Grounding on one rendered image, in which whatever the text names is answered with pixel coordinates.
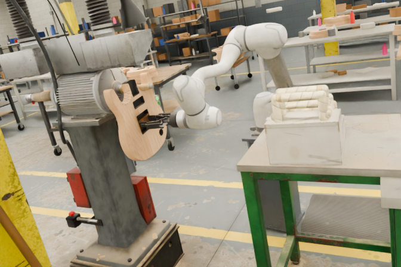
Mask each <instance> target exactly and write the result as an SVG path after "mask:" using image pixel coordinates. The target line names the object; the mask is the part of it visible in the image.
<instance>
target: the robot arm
mask: <svg viewBox="0 0 401 267"><path fill-rule="evenodd" d="M287 38H288V35H287V31H286V29H285V27H284V26H282V25H281V24H277V23H261V24H255V25H252V26H242V25H240V26H236V27H235V28H234V29H233V30H232V31H231V32H230V33H229V35H228V37H227V38H226V41H225V43H224V46H223V51H222V55H221V60H220V62H219V63H218V64H215V65H211V66H206V67H203V68H200V69H198V70H197V71H195V72H194V74H193V75H192V76H191V77H190V76H186V75H182V76H179V77H178V78H176V79H175V81H174V83H173V84H172V90H173V93H174V96H175V98H176V100H177V102H178V103H179V105H180V107H181V108H182V110H180V111H178V112H172V113H159V114H157V115H150V116H148V119H149V121H153V122H147V121H146V122H139V123H140V126H141V128H146V129H158V128H161V129H163V128H164V126H165V125H166V126H168V125H171V126H172V127H173V128H180V129H190V128H192V129H199V130H200V129H212V128H216V127H217V126H219V125H220V123H221V121H222V114H221V110H220V109H218V108H216V107H211V106H209V105H208V104H207V103H206V102H205V100H204V98H205V85H204V83H203V82H204V80H205V79H207V78H211V77H216V76H221V75H224V74H226V73H227V72H228V71H229V70H230V69H231V67H232V65H233V64H234V63H235V61H236V60H237V59H238V58H239V56H240V55H241V53H244V52H248V51H255V52H256V53H257V54H258V55H259V56H260V57H261V58H263V59H264V62H265V64H266V66H267V68H268V70H269V73H270V75H271V77H272V80H273V82H274V85H275V87H276V89H280V88H294V85H293V83H292V80H291V77H290V75H289V72H288V69H287V66H286V64H285V60H284V59H283V56H282V53H281V49H282V47H283V46H284V45H285V44H286V41H287ZM272 95H274V94H273V93H271V92H262V93H259V94H257V95H256V97H255V99H254V104H253V112H254V120H255V124H256V126H251V127H250V130H251V131H254V132H253V133H252V134H251V136H259V135H260V133H262V131H263V130H264V124H265V123H266V121H267V120H266V118H268V117H270V115H271V114H272V112H273V110H272V101H271V97H272Z"/></svg>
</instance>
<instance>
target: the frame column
mask: <svg viewBox="0 0 401 267"><path fill-rule="evenodd" d="M115 121H116V118H113V119H111V120H109V121H108V122H106V123H104V124H102V125H100V126H71V127H63V128H64V130H65V131H66V132H67V133H68V134H69V137H70V140H71V143H72V147H73V150H74V152H75V156H76V159H77V162H78V165H79V169H80V171H81V175H82V179H83V181H84V184H85V188H86V191H87V194H88V198H89V200H90V203H91V207H92V210H93V213H94V216H95V218H96V219H101V221H102V223H103V226H98V240H97V244H103V245H107V246H113V247H120V248H124V249H125V248H128V247H129V246H130V245H131V244H132V243H133V242H134V241H135V240H136V239H137V238H138V236H139V235H140V234H141V233H142V232H143V231H144V230H145V229H146V228H147V227H148V226H149V225H147V223H146V222H145V220H144V219H143V217H142V215H141V213H140V209H139V206H138V203H137V199H136V196H135V192H134V187H133V185H132V180H131V177H130V174H129V170H128V165H127V161H126V158H125V154H124V151H123V149H122V147H121V143H120V141H119V132H118V129H117V125H116V122H115Z"/></svg>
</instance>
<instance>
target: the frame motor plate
mask: <svg viewBox="0 0 401 267"><path fill-rule="evenodd" d="M71 117H73V116H65V117H63V118H61V120H62V127H71V126H100V125H102V124H104V123H106V122H108V121H109V120H111V119H113V118H115V115H114V114H111V115H109V116H107V117H105V118H98V117H96V118H95V119H71ZM52 126H53V127H58V120H56V121H55V122H52Z"/></svg>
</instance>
